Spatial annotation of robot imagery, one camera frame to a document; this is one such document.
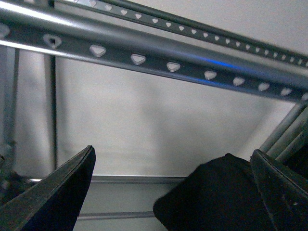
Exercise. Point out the grey perforated hanging rail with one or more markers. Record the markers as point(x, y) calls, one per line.
point(44, 29)

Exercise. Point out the grey metal rack frame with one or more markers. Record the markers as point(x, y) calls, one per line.
point(151, 124)

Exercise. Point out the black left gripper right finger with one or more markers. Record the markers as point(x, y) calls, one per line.
point(283, 192)

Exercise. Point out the rear perforated hanging rail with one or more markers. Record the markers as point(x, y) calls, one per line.
point(147, 16)

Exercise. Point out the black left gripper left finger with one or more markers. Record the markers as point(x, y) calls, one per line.
point(54, 203)

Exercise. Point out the black printed t-shirt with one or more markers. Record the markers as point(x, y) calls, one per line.
point(220, 195)

